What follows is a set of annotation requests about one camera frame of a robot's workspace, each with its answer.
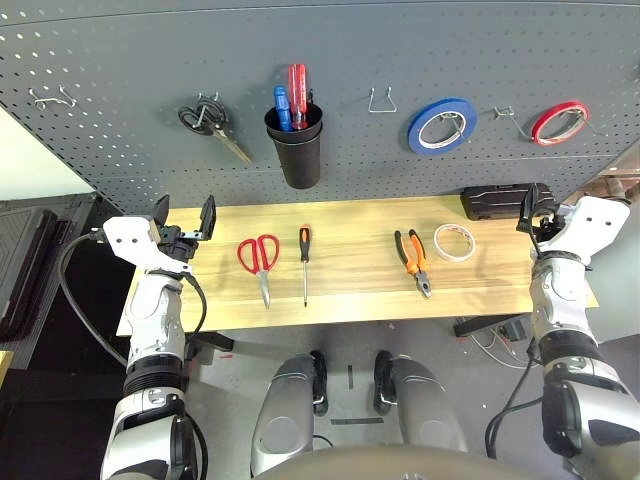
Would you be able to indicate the silver robot left leg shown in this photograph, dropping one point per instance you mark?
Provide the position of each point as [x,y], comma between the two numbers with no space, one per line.
[282,410]

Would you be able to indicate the white tape roll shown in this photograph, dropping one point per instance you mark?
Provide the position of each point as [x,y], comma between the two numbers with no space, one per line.
[454,258]

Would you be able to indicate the long black floor tape strip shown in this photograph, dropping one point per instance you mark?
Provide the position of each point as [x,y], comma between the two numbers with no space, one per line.
[357,420]

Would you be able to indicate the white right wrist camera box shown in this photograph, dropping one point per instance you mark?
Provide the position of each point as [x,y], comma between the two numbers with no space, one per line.
[592,220]

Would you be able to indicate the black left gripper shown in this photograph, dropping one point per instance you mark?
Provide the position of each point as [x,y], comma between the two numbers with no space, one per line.
[177,245]

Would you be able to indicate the black orange screwdriver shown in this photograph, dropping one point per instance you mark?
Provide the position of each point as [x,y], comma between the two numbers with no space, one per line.
[305,240]

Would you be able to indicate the grey perforated pegboard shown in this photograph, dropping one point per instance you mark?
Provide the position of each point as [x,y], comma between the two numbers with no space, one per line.
[350,50]

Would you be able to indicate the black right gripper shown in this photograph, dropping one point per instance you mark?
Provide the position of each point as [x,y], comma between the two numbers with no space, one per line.
[547,227]

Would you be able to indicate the silver robot leg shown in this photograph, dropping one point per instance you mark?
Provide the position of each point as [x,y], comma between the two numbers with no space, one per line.
[425,400]
[282,410]

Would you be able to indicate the brown wooden bench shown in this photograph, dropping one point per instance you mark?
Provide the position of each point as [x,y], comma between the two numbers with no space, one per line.
[617,182]

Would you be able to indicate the black plastic cup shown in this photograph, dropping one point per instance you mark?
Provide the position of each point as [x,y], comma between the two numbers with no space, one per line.
[300,165]
[314,116]

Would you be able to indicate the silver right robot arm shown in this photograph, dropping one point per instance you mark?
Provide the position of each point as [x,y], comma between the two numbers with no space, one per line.
[560,300]

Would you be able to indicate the blue tape roll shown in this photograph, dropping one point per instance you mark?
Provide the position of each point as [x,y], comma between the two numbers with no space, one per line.
[415,135]

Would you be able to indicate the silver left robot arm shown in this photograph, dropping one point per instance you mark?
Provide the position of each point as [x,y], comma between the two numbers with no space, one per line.
[150,310]

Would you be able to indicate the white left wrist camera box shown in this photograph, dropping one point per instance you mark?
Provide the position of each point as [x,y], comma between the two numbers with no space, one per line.
[130,237]

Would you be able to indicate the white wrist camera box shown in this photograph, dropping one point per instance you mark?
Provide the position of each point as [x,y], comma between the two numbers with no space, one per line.
[592,220]
[130,237]

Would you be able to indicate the black table foot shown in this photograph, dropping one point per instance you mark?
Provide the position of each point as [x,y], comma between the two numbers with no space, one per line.
[480,326]
[215,342]

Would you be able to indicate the black ribbed case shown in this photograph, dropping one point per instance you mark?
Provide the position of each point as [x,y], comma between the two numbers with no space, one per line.
[25,260]

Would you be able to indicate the red tape roll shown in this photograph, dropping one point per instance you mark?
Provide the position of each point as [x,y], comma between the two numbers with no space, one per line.
[535,129]

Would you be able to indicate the black power adapter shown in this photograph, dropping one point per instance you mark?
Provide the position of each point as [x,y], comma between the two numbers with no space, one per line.
[514,330]

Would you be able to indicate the short black floor tape strip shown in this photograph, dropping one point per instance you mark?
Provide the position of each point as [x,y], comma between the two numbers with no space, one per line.
[350,377]

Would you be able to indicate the black tool case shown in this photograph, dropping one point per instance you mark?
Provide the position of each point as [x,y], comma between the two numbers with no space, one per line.
[490,202]

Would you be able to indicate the orange black pliers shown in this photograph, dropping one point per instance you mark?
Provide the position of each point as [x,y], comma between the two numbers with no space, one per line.
[417,265]

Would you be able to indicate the silver robot right leg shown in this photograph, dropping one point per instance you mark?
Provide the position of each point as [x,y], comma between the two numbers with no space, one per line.
[425,400]

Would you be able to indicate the olive grey robot torso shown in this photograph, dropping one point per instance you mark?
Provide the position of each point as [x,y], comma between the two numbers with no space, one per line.
[400,467]

